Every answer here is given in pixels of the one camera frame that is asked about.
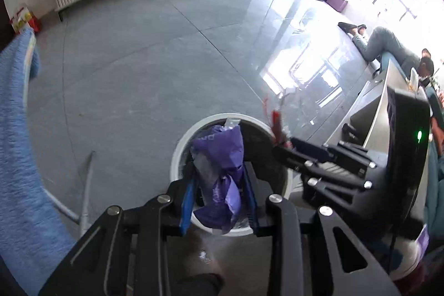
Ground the white round trash bin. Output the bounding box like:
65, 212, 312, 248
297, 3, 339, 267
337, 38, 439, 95
170, 113, 295, 237

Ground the teal cloth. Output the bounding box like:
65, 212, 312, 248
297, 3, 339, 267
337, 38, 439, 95
421, 140, 444, 236

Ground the purple storage box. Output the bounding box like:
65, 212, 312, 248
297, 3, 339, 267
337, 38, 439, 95
326, 0, 348, 13

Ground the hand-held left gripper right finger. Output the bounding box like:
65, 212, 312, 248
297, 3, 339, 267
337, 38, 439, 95
243, 161, 403, 296

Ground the grey metal frame leg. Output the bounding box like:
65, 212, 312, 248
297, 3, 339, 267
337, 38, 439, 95
43, 150, 96, 235

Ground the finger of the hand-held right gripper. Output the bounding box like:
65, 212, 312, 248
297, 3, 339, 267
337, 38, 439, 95
271, 145, 373, 213
291, 136, 379, 179

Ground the purple plastic bag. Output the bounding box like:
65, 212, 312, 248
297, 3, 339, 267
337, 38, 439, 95
189, 124, 245, 236

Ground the red clear plastic wrapper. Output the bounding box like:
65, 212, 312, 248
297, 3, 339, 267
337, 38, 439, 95
263, 95, 292, 148

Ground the blue terry towel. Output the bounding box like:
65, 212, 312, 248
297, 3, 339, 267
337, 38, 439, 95
0, 27, 77, 293

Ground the white round container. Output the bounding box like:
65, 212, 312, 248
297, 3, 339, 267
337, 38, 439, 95
383, 223, 431, 280

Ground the red printed shopping bag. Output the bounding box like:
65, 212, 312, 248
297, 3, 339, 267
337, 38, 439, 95
10, 3, 41, 35

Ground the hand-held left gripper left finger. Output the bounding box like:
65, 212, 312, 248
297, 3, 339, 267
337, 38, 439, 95
38, 178, 198, 296

